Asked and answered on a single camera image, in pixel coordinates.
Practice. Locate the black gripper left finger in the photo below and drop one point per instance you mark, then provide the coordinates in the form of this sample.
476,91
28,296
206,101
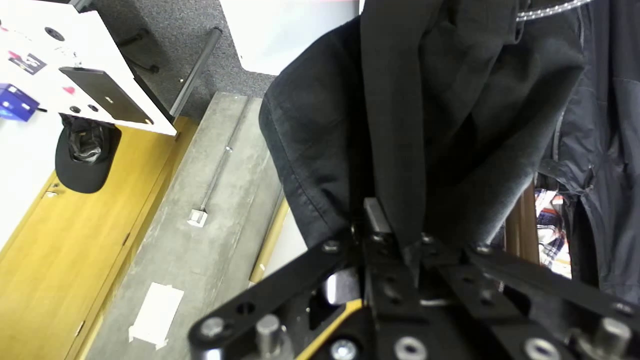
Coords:
292,286

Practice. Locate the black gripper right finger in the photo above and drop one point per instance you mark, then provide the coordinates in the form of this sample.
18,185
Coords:
532,286

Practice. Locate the black hoodie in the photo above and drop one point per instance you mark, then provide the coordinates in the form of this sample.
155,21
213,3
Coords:
432,112

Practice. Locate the brown cardboard tube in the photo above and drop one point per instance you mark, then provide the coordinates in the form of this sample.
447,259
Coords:
270,241

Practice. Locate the white paper sheet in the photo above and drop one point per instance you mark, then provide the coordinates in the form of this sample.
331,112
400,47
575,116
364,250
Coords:
156,317

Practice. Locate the black jacket with plaid lining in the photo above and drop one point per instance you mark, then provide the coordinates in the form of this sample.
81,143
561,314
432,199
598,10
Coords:
613,167

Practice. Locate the light wooden door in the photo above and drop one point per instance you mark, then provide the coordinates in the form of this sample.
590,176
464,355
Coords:
72,267

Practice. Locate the black cap-shaped object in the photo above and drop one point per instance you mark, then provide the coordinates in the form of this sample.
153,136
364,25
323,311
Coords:
86,157

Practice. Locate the white perforated board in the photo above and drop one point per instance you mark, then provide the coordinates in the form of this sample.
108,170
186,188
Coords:
67,61

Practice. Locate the small blue box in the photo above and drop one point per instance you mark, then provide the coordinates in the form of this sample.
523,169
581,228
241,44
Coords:
17,101

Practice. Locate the grey wall switch box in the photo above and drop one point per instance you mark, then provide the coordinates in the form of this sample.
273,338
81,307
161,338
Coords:
199,219

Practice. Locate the grey wall conduit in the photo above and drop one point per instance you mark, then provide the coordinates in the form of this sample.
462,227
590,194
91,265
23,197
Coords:
217,160

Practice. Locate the dark metal frame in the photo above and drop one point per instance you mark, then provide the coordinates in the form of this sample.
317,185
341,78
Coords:
180,73

